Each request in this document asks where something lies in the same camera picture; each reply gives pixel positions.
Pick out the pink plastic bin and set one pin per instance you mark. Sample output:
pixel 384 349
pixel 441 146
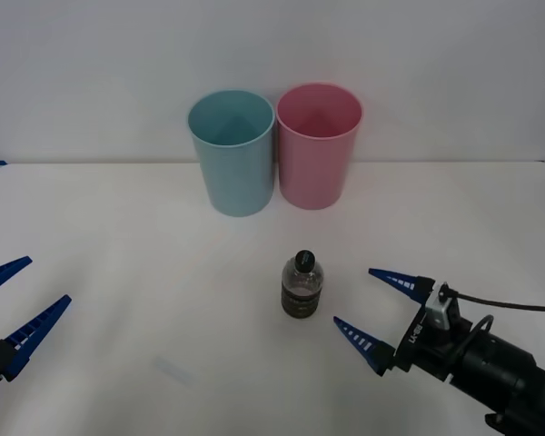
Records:
pixel 313 177

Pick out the pale blue plastic bin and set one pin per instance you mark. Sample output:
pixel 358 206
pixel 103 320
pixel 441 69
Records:
pixel 236 181

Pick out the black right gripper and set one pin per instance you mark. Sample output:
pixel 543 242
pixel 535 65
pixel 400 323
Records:
pixel 422 349

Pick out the small clear bottle black cap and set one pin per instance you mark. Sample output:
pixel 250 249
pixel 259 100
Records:
pixel 302 297

